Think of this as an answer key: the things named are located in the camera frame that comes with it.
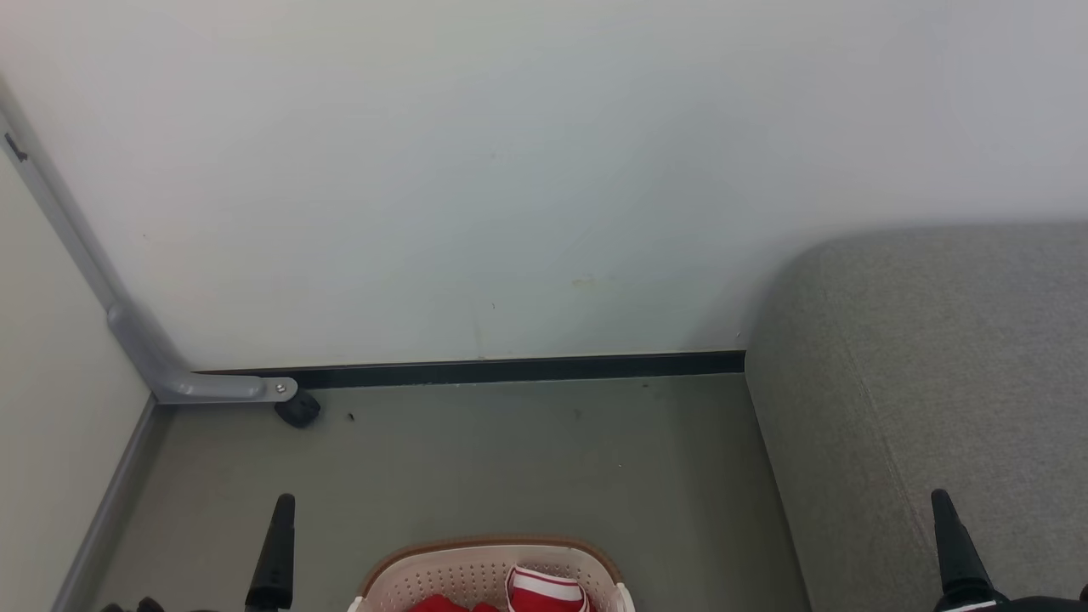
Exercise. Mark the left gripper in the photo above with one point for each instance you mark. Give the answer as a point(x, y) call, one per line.
point(146, 606)

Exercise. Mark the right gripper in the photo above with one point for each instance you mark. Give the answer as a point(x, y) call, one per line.
point(1045, 605)

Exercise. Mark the plain red garment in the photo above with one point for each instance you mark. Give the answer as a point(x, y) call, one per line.
point(442, 605)

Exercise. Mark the red garment with white stripes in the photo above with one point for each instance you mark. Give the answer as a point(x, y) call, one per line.
point(544, 593)

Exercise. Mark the grey fabric sofa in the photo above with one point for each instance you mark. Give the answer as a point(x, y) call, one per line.
point(926, 408)

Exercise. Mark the black caster wheel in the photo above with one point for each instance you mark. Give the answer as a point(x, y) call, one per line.
point(299, 410)

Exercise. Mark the grey skirting strip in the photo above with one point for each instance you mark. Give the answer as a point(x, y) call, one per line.
point(110, 510)

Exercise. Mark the cream perforated laundry basket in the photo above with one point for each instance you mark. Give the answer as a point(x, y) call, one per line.
point(459, 574)

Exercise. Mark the grey metal stand leg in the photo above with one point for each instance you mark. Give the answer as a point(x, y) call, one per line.
point(144, 348)

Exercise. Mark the black baseboard strip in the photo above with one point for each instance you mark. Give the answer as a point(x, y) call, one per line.
point(510, 370)

